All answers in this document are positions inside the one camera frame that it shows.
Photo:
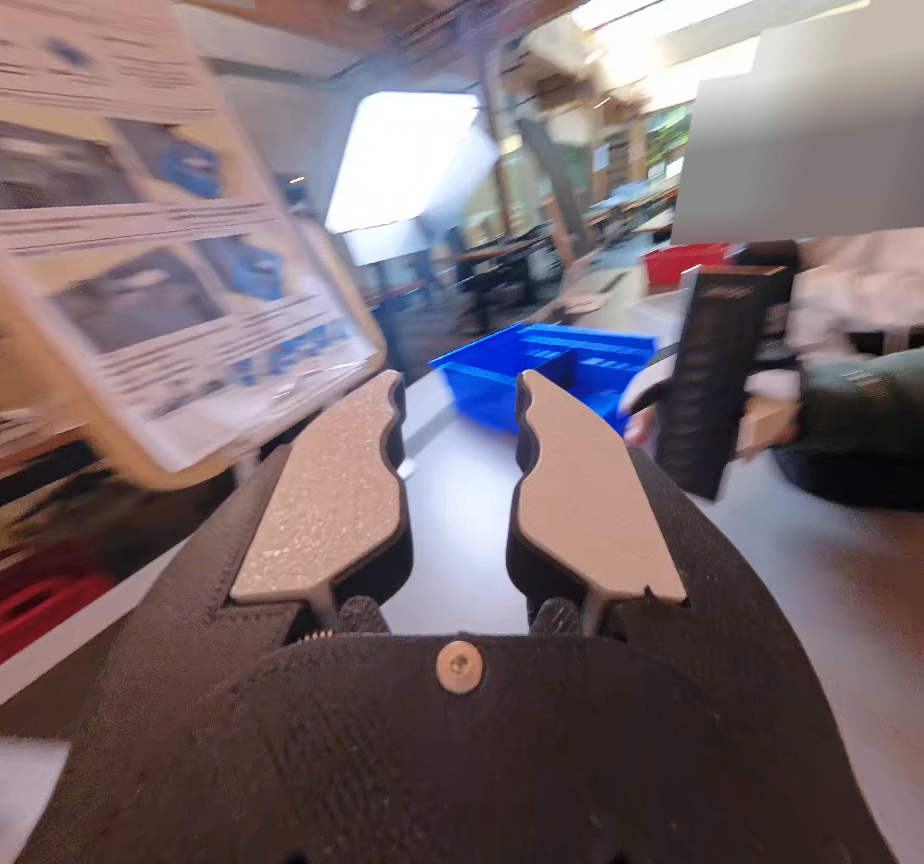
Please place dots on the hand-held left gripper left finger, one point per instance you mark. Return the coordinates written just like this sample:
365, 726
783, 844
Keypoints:
325, 510

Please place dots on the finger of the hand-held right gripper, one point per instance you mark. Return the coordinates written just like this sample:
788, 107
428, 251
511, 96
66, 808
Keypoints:
769, 423
646, 391

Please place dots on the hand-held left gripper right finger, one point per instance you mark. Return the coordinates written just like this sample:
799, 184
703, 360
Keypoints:
592, 517

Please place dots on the large black USB hub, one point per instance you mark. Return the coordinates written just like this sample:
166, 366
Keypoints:
714, 373

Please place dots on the blue plastic bin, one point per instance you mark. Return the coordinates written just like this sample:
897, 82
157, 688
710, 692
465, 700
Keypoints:
491, 387

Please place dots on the person's right hand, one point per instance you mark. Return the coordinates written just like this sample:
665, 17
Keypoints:
641, 427

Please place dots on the black chair armrest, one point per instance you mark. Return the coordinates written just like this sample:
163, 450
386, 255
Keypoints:
852, 481

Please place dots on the red plastic bin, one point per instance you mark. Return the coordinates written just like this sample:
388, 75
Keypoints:
686, 265

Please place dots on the white tilted panel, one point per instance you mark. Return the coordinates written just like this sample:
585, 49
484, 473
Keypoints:
404, 163

